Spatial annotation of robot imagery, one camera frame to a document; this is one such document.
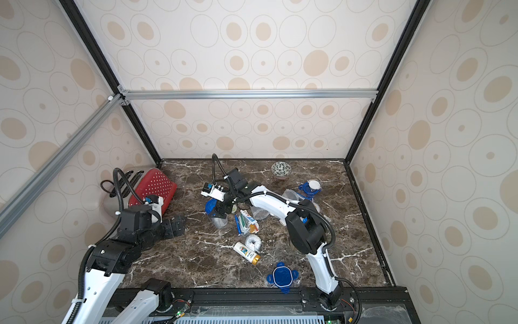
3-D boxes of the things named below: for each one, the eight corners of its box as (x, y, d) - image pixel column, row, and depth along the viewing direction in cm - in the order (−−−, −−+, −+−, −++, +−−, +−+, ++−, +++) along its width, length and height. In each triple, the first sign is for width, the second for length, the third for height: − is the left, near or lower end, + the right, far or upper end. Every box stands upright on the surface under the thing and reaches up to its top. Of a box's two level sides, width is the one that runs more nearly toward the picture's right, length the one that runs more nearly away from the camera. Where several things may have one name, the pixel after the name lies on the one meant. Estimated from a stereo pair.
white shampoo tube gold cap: (232, 250, 88) (232, 248, 86) (239, 242, 90) (238, 240, 88) (255, 267, 83) (255, 265, 81) (261, 258, 86) (261, 256, 84)
